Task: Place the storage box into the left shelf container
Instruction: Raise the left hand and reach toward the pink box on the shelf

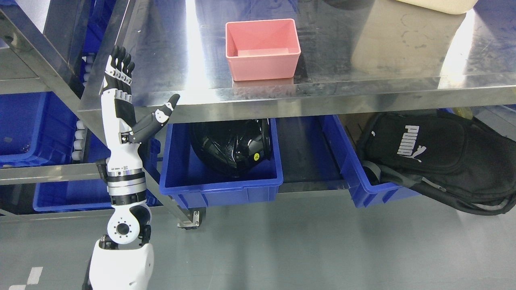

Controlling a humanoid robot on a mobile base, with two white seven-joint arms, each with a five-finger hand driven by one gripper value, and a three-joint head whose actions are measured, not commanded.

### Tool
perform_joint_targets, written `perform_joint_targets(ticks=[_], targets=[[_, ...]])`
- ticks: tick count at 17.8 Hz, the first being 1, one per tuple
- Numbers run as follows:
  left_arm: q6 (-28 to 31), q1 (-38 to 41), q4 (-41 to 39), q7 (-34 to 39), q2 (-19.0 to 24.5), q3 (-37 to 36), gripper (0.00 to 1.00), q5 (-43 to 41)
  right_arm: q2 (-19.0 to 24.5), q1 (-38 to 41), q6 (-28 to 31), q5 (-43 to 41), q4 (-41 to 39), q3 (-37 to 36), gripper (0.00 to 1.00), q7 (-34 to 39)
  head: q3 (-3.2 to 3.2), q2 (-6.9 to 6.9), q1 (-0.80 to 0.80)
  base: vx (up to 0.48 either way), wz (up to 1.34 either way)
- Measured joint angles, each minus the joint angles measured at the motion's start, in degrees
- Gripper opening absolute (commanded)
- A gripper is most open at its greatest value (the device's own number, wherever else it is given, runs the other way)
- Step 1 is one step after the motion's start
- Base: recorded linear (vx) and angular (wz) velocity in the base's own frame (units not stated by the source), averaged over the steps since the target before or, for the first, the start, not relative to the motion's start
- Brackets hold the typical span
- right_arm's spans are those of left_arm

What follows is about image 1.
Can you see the pink plastic storage box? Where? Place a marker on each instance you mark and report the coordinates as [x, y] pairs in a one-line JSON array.
[[262, 49]]

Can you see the black Puma backpack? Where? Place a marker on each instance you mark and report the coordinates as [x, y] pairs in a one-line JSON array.
[[459, 162]]

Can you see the beige container top right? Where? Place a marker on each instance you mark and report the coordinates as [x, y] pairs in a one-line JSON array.
[[452, 7]]

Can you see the blue bin lower left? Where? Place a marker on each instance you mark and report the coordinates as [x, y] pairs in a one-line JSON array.
[[86, 195]]

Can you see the blue bin with helmet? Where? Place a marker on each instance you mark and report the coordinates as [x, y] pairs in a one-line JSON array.
[[192, 184]]

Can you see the blue bin left shelf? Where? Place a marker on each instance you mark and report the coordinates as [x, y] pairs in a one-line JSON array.
[[36, 129]]

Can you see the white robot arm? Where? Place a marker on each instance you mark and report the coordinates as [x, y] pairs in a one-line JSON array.
[[123, 258]]

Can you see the stainless steel shelf rack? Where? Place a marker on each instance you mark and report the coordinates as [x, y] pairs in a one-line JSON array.
[[41, 50]]

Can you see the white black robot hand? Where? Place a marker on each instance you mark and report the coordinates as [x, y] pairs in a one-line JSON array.
[[123, 133]]

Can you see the black motorcycle helmet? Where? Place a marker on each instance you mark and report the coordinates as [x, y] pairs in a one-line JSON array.
[[232, 148]]

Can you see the stainless steel table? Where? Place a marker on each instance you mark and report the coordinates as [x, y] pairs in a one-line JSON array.
[[357, 56]]

